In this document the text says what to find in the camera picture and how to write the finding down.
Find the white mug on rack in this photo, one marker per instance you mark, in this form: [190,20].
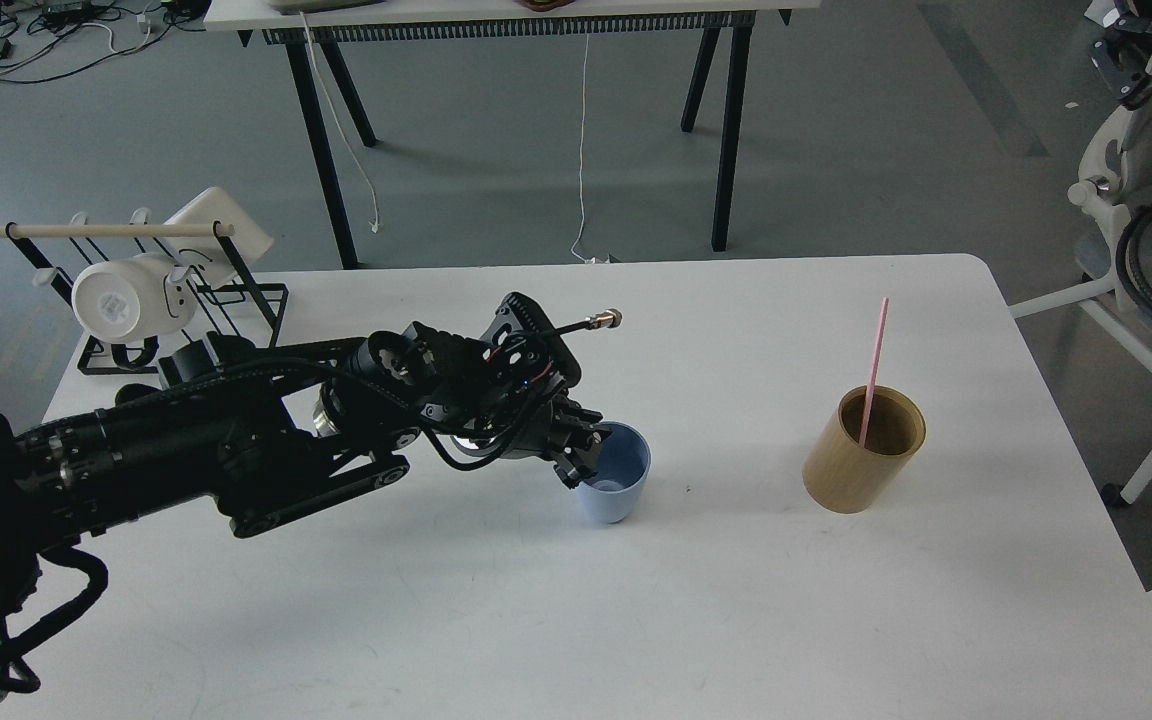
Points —
[127,301]

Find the black wire dish rack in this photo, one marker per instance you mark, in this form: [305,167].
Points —
[216,256]

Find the light blue plastic cup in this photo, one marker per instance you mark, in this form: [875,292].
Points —
[620,475]

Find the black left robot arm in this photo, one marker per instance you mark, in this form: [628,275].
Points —
[273,435]

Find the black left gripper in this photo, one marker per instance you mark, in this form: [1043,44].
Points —
[504,394]

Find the bamboo cylinder holder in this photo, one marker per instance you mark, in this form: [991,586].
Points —
[846,472]

